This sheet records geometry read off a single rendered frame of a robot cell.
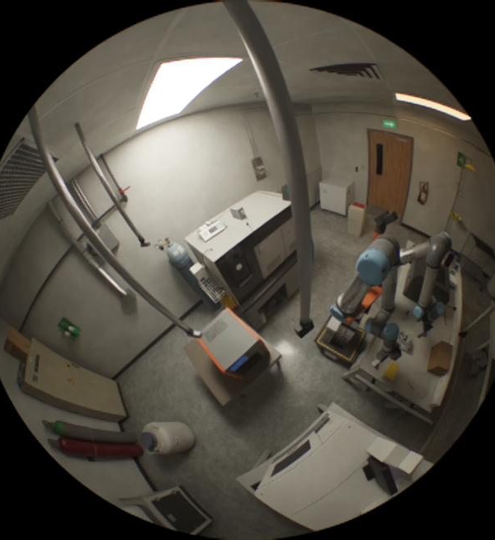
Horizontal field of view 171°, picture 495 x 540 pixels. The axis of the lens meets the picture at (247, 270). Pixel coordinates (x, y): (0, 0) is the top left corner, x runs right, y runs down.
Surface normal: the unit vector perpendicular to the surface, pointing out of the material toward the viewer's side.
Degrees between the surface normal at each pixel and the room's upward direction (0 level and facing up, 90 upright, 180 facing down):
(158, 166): 90
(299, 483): 0
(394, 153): 90
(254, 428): 0
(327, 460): 0
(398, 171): 90
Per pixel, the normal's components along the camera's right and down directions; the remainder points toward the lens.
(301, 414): -0.27, -0.66
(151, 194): 0.64, 0.42
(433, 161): -0.72, 0.62
